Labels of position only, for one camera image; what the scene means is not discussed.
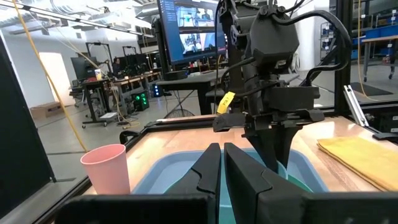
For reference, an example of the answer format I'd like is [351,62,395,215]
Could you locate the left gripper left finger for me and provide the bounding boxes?
[164,142,223,224]

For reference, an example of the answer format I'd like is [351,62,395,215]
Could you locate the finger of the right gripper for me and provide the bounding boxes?
[279,125,303,170]
[248,128,281,174]

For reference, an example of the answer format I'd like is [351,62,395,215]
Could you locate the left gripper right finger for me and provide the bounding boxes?
[223,142,309,224]

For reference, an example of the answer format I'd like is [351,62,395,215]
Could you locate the green plastic plate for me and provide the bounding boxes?
[164,160,313,224]

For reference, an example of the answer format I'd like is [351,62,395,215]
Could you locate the yellow napkin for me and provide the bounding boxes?
[316,136,398,192]

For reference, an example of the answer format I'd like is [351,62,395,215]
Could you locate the pink plastic cup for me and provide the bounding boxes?
[80,143,132,196]

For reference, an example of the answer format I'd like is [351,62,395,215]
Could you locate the blue plastic tray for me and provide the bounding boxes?
[131,148,330,195]

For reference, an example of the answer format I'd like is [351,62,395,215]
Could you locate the yellow label tag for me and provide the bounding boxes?
[216,91,236,115]

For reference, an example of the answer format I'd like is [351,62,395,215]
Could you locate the black floor mat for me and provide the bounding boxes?
[350,82,394,97]

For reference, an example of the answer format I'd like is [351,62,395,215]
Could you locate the grey desk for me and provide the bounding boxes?
[155,68,233,116]

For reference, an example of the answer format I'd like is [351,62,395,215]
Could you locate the computer tower with green lights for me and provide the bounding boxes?
[131,90,150,112]

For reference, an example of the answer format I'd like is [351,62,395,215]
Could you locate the wooden top workbench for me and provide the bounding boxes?
[361,34,398,80]

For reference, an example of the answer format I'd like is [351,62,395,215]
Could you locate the large computer monitor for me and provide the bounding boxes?
[156,0,228,67]

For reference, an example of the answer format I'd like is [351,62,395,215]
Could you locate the blue storage bin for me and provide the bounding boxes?
[368,24,398,40]

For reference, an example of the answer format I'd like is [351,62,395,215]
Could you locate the person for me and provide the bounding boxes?
[112,57,123,78]

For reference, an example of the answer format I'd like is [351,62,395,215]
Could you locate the black rolling workbench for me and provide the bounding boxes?
[68,77,116,129]

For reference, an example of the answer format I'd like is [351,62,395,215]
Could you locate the cardboard box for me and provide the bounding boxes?
[29,101,63,120]

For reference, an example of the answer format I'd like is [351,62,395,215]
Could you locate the black partition screen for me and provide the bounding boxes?
[0,34,57,220]

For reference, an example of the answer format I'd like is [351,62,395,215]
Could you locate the silver aluminium bracket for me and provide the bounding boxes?
[343,84,371,128]

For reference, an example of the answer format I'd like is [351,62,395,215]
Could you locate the yellow hanging cable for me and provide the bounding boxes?
[356,0,379,102]
[11,0,90,153]

